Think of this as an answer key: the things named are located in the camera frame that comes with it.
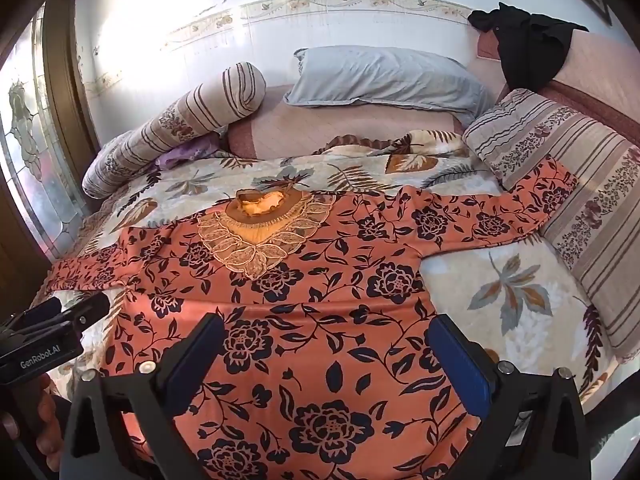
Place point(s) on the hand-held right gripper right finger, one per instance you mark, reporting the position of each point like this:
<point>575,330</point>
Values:
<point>459,366</point>

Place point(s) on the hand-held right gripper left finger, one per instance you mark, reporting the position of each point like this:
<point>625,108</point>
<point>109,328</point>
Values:
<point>194,362</point>

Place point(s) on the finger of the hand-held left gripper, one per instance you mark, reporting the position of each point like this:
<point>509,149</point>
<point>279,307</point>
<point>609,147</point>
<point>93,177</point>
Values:
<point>87,310</point>
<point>45,310</point>

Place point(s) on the orange floral dress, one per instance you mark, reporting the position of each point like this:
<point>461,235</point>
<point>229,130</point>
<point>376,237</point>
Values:
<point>325,285</point>

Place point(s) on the person's left hand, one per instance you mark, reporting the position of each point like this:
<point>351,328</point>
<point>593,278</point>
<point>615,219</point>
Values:
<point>47,420</point>

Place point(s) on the leaf print blanket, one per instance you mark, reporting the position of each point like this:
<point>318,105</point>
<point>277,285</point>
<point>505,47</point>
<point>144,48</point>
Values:
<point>505,300</point>

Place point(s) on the stained glass door panel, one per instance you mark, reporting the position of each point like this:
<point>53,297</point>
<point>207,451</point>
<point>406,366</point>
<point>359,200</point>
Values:
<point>30,150</point>

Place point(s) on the purple cloth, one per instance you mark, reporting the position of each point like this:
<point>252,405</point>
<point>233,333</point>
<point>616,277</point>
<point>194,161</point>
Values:
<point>182,156</point>

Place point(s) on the striped floral bolster pillow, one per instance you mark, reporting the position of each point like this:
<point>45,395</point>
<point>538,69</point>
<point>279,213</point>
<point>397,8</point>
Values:
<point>165,130</point>

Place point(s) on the pink bed sheet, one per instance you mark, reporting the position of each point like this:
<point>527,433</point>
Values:
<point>310,125</point>

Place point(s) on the grey pillow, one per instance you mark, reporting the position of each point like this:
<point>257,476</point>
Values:
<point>380,77</point>

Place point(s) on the pink headboard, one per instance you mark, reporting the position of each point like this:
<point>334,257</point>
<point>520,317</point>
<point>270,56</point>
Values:
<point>600,75</point>

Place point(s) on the black garment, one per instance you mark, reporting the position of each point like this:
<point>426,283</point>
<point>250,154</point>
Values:
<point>530,45</point>

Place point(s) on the wooden door frame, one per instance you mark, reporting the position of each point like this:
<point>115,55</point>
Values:
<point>67,75</point>

